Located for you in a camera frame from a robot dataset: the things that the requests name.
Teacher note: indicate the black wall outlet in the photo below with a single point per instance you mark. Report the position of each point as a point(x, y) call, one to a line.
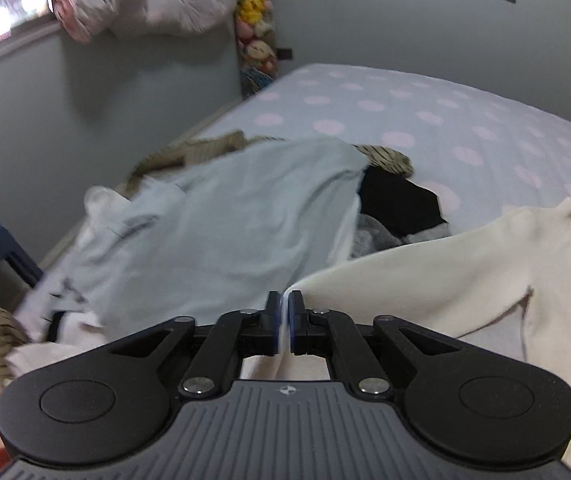
point(285, 53)

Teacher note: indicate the hanging plush toy organizer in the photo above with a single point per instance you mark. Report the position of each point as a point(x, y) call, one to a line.
point(255, 20)

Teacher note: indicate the blue stool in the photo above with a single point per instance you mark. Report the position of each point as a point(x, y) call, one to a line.
point(0, 240)

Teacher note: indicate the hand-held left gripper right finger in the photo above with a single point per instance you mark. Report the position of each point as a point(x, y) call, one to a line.
point(296, 321)

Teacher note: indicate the grey garment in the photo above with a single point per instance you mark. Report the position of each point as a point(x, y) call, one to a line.
point(380, 240)

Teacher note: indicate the light blue shirt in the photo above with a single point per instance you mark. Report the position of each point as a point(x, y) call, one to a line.
point(215, 240)

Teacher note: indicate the black garment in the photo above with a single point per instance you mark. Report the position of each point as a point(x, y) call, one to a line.
point(395, 200)

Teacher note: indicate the beige striped garment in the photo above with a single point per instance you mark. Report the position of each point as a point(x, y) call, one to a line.
point(205, 147)

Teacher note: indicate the pink dotted bed sheet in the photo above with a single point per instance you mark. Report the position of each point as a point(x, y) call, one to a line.
point(415, 110)

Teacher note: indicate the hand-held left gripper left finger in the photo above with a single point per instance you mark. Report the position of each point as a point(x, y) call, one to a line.
point(275, 321)

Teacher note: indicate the cream sweater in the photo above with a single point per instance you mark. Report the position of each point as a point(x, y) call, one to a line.
point(440, 280)

